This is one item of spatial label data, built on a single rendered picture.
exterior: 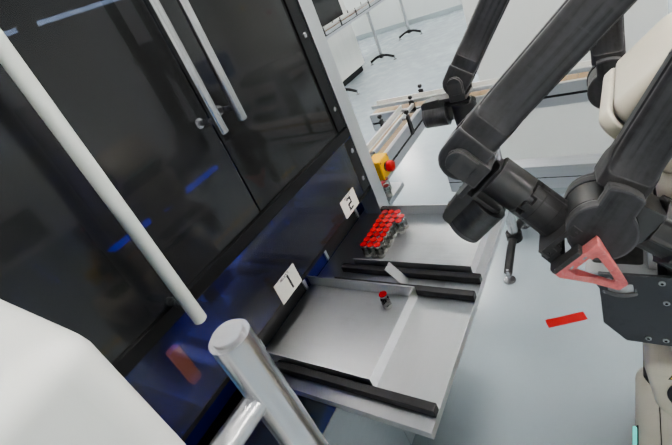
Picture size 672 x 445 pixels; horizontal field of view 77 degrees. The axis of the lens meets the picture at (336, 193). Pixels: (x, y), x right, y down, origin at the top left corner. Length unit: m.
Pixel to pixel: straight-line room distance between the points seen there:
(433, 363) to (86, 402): 0.82
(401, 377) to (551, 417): 1.02
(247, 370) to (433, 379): 0.71
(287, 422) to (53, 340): 0.15
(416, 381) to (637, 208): 0.55
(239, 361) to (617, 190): 0.46
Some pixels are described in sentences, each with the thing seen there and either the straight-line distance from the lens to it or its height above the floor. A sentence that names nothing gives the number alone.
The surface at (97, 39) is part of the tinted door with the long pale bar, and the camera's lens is 0.86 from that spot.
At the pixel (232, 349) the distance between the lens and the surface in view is 0.25.
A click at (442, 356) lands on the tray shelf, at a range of 0.97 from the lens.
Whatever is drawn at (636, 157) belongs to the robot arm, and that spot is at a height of 1.32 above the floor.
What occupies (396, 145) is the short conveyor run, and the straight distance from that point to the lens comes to 1.79.
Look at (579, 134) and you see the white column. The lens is 2.69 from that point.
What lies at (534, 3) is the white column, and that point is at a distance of 2.45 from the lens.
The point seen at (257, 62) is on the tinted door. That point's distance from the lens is 1.07.
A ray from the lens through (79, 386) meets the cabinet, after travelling 0.20.
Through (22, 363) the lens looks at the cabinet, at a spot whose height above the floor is 1.55.
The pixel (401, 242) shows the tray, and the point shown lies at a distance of 1.27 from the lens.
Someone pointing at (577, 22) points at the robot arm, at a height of 1.48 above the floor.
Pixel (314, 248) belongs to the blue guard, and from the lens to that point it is 1.15.
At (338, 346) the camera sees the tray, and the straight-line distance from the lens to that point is 1.07.
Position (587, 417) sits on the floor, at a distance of 1.90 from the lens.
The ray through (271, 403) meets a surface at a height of 1.43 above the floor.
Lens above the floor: 1.63
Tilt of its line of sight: 26 degrees down
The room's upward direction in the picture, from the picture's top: 24 degrees counter-clockwise
